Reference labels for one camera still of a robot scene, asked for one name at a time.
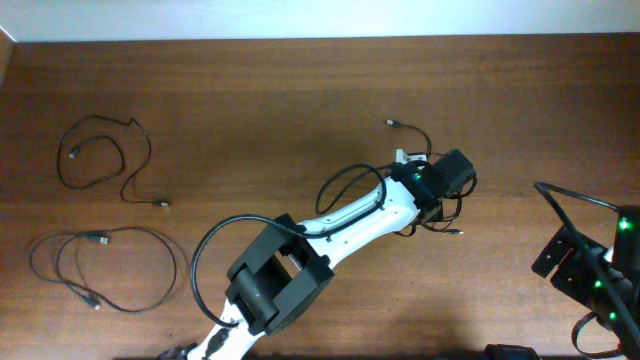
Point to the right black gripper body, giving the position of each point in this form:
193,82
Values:
573,277

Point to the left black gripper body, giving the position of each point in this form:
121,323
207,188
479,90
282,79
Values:
441,216

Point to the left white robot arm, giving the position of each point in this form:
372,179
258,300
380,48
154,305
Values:
284,270

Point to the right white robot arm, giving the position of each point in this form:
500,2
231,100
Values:
628,264

